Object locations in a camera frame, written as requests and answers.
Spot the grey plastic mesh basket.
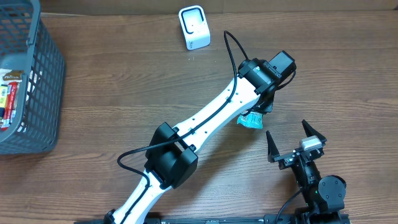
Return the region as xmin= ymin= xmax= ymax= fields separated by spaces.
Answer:
xmin=1 ymin=0 xmax=66 ymax=154

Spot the teal tissue packet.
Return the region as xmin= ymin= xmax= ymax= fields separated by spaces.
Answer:
xmin=237 ymin=112 xmax=263 ymax=129

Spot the white barcode scanner stand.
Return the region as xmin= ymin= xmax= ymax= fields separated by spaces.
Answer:
xmin=178 ymin=5 xmax=211 ymax=50

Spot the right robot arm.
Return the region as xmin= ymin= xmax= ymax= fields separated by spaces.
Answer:
xmin=264 ymin=120 xmax=350 ymax=224

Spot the yellow highlighter marker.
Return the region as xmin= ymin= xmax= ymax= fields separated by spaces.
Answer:
xmin=0 ymin=85 xmax=8 ymax=109

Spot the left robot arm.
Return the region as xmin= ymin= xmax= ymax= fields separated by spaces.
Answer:
xmin=103 ymin=51 xmax=297 ymax=223

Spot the brown cookie bag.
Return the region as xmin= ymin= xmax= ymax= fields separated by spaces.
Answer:
xmin=0 ymin=68 xmax=24 ymax=85

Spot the red snack bar wrapper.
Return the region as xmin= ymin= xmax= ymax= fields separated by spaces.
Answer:
xmin=1 ymin=82 xmax=19 ymax=131

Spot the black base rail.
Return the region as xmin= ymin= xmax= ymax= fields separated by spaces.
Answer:
xmin=75 ymin=214 xmax=351 ymax=224

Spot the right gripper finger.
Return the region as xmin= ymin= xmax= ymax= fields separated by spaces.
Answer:
xmin=302 ymin=119 xmax=327 ymax=144
xmin=266 ymin=131 xmax=280 ymax=162

